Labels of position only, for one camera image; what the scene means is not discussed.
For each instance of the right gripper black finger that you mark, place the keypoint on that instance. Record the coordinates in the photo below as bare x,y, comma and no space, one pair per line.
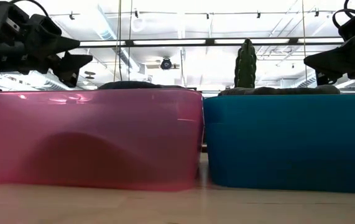
328,77
335,59

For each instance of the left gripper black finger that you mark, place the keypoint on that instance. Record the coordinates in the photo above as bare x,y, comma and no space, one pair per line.
71,68
60,45

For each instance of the pink translucent plastic bin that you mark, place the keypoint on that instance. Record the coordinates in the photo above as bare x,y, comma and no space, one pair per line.
87,124

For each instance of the dark round plush object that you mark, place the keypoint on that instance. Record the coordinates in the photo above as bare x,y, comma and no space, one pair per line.
133,85

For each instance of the teal plastic bin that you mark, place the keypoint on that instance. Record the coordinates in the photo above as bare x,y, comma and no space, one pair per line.
289,143

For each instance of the green cactus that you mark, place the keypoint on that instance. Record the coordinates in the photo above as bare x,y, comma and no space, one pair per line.
245,65

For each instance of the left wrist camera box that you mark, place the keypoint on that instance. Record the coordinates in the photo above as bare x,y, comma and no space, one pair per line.
0,15

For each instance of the black overhead camera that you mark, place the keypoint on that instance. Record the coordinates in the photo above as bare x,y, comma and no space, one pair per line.
166,63

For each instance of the black overhead frame bar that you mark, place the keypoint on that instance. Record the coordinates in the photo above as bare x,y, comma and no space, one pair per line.
171,42

